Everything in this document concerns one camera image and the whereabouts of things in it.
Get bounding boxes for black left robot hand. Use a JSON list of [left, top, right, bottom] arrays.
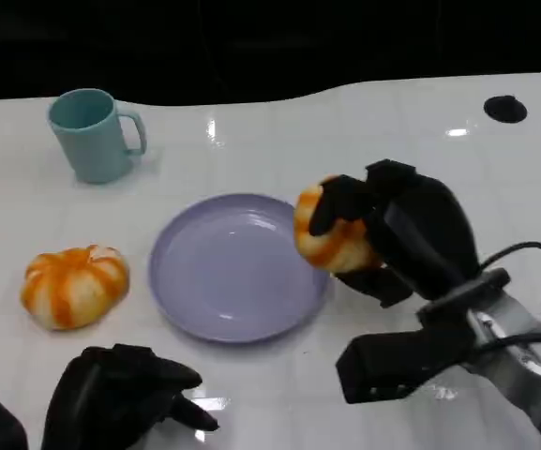
[[39, 343, 220, 450]]

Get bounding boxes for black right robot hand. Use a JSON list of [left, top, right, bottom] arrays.
[[308, 158, 482, 308]]

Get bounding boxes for orange white toy bread roll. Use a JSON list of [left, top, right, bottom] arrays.
[[20, 244, 130, 332], [293, 174, 387, 275]]

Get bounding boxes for black round table grommet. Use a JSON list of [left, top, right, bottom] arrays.
[[483, 95, 529, 124]]

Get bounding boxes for lilac plate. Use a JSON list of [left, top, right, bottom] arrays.
[[148, 193, 334, 345]]

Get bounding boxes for pale green mug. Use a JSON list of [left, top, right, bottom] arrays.
[[47, 87, 148, 185]]

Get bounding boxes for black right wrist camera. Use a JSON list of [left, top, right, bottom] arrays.
[[335, 322, 476, 406]]

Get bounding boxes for black short arm cable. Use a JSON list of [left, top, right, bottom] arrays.
[[474, 326, 541, 354]]

